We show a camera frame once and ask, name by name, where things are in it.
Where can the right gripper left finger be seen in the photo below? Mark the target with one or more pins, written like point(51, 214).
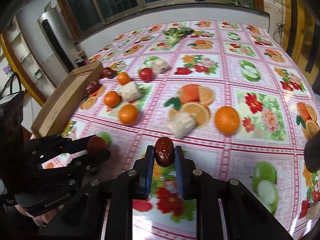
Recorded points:
point(104, 209)

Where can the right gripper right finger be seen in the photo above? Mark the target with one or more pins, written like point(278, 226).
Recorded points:
point(224, 209)

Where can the dark red jujube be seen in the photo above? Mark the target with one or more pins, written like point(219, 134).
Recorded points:
point(164, 152)

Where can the large orange mandarin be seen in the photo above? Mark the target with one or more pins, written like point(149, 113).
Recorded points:
point(227, 120)

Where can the white corn cob chunk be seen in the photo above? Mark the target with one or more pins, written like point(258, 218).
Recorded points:
point(181, 124)

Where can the wrinkled red jujube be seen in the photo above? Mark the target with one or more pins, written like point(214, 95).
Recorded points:
point(93, 86)

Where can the small orange mandarin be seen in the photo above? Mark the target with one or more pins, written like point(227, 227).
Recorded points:
point(123, 78)

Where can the red tomato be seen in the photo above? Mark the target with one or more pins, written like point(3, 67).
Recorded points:
point(146, 74)

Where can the left hand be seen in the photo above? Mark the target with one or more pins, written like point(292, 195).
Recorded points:
point(41, 219)

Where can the cardboard box tray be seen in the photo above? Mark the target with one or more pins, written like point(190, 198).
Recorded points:
point(56, 112)

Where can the fruit pattern tablecloth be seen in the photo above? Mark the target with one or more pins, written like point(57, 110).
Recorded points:
point(220, 64)

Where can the purple plush toy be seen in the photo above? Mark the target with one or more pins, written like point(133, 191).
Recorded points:
point(8, 71)

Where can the tower air conditioner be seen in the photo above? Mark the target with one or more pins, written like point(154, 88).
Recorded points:
point(58, 39)

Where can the green broccoli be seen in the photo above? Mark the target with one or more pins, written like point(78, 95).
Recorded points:
point(174, 35)

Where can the wall shelf unit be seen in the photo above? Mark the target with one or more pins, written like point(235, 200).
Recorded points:
point(15, 49)

